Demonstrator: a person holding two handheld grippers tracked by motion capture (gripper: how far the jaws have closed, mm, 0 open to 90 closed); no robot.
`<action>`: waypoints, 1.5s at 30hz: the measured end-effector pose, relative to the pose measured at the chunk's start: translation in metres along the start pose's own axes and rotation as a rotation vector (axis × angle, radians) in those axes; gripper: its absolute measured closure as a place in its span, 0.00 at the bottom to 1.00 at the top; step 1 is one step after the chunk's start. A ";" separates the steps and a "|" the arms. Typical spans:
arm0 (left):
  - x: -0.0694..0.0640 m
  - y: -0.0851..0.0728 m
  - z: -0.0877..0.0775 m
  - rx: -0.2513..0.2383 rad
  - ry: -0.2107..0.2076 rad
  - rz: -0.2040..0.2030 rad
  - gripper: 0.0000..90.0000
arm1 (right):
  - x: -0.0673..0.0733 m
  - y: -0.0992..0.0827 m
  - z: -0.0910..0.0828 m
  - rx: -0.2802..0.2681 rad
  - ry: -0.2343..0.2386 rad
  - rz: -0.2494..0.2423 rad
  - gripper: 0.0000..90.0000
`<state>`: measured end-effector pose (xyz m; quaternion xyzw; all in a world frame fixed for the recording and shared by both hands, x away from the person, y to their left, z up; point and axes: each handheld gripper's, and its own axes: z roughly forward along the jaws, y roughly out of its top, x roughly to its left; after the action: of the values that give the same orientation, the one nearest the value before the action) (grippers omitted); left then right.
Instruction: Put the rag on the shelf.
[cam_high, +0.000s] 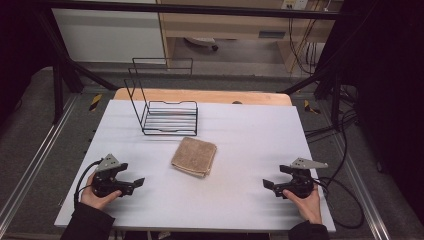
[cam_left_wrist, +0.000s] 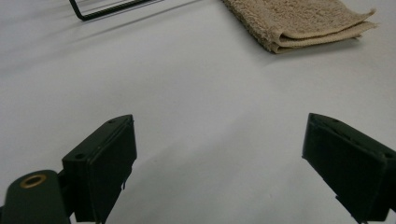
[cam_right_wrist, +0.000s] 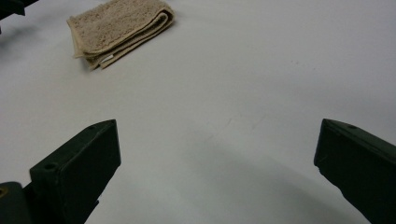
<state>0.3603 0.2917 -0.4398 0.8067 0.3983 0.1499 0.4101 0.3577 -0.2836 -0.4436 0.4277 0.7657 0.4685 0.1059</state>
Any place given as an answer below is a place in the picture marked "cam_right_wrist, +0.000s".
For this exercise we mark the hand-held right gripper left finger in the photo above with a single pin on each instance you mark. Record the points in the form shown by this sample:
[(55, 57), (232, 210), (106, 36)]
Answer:
[(77, 174)]

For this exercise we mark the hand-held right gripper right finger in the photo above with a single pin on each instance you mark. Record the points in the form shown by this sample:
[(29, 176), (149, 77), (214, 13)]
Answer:
[(361, 168)]

